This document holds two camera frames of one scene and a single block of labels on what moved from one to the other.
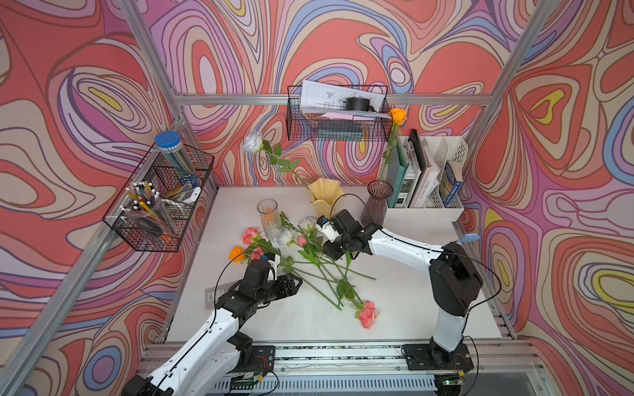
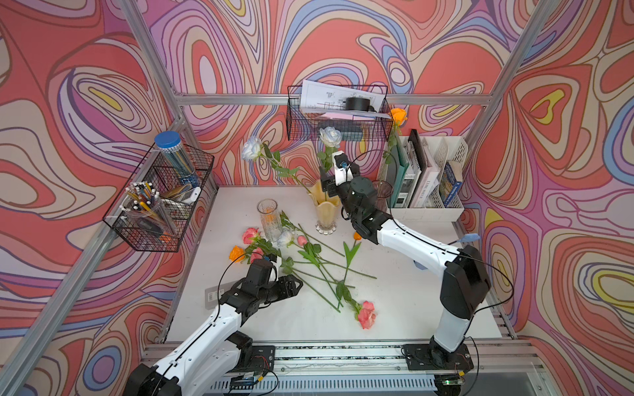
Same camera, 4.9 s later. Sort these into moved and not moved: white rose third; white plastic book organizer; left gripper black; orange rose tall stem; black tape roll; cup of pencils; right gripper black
Moved: right gripper black
Not moved: left gripper black; cup of pencils; white plastic book organizer; white rose third; orange rose tall stem; black tape roll
